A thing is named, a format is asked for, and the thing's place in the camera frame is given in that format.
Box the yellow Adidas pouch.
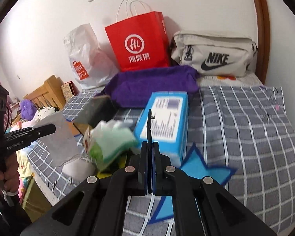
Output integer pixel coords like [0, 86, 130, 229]
[96, 152, 128, 179]

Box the green white plastic packet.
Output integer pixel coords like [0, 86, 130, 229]
[88, 142, 103, 164]

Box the white cloth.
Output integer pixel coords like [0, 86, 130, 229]
[94, 119, 134, 132]

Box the person's left hand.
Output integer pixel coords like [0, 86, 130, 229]
[0, 153, 19, 196]

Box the white spotted plush toy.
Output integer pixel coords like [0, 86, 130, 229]
[33, 107, 55, 122]

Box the purple plush toy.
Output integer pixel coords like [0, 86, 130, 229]
[19, 99, 37, 120]

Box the blue star felt patch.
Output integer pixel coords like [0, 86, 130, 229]
[148, 143, 237, 224]

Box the brown star felt patch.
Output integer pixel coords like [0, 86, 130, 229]
[66, 121, 81, 136]

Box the wooden bed headboard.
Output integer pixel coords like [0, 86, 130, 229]
[23, 75, 66, 110]

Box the patterned brown box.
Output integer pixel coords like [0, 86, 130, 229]
[61, 81, 79, 102]

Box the blue tissue pack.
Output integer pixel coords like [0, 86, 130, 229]
[134, 92, 189, 168]

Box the dark green tin box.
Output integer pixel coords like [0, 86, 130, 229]
[73, 95, 117, 135]

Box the purple fabric tray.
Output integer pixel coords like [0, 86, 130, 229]
[104, 65, 200, 108]

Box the white Miniso plastic bag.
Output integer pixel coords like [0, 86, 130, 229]
[63, 23, 119, 90]

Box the grey checked blanket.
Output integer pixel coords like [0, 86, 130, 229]
[28, 86, 295, 235]

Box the beige Nike waist bag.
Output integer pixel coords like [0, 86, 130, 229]
[171, 30, 258, 77]

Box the red paper shopping bag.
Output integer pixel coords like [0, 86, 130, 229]
[105, 11, 171, 72]

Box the brown wooden door frame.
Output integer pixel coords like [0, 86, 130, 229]
[254, 0, 271, 84]

